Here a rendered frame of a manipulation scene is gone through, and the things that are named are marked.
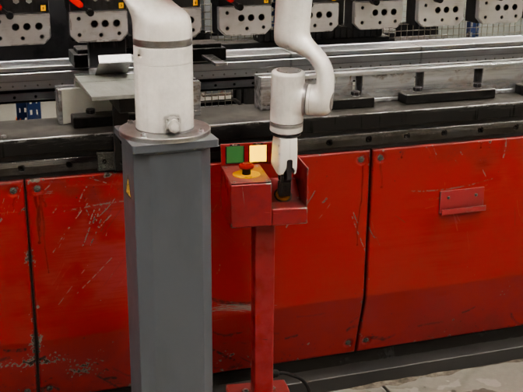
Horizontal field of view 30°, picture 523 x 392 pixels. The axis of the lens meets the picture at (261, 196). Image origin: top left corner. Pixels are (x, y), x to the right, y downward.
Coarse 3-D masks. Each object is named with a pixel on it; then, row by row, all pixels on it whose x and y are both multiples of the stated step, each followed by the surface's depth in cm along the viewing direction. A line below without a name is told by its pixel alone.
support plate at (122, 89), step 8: (80, 80) 254; (88, 80) 254; (96, 80) 254; (104, 80) 254; (120, 80) 254; (128, 80) 254; (88, 88) 245; (96, 88) 245; (104, 88) 245; (112, 88) 245; (120, 88) 245; (128, 88) 245; (96, 96) 235; (104, 96) 236; (112, 96) 237; (120, 96) 237; (128, 96) 238
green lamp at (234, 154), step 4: (228, 148) 256; (232, 148) 256; (236, 148) 256; (240, 148) 257; (228, 152) 256; (232, 152) 257; (236, 152) 257; (240, 152) 257; (228, 156) 257; (232, 156) 257; (236, 156) 257; (240, 156) 258; (228, 160) 257; (232, 160) 257; (236, 160) 258; (240, 160) 258
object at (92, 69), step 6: (90, 42) 258; (96, 42) 258; (102, 42) 259; (108, 42) 259; (114, 42) 260; (120, 42) 260; (90, 48) 258; (96, 48) 259; (102, 48) 259; (108, 48) 260; (114, 48) 261; (120, 48) 261; (90, 54) 259; (96, 54) 259; (102, 54) 260; (108, 54) 260; (90, 60) 259; (96, 60) 260; (90, 66) 260; (96, 66) 260; (90, 72) 261
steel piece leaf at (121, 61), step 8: (104, 56) 253; (112, 56) 254; (120, 56) 255; (128, 56) 255; (104, 64) 254; (112, 64) 255; (120, 64) 256; (128, 64) 257; (96, 72) 260; (104, 72) 261; (112, 72) 262; (120, 72) 263
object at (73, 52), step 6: (78, 48) 280; (84, 48) 280; (72, 54) 278; (78, 54) 277; (84, 54) 278; (72, 60) 279; (78, 60) 277; (84, 60) 278; (78, 66) 278; (84, 66) 278
